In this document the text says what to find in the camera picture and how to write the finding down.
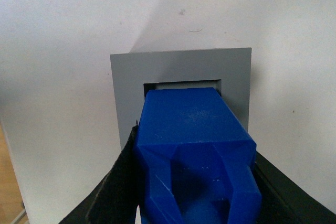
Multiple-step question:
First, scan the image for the gray square base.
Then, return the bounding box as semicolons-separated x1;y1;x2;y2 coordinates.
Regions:
110;48;252;147

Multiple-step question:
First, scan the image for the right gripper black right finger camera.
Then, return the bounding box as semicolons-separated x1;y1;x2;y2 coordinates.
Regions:
253;153;335;224

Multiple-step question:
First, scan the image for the blue plastic part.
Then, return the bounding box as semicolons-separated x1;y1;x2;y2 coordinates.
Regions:
134;88;261;223

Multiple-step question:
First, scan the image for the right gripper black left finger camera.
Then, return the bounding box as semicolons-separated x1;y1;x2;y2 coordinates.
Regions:
61;125;139;223

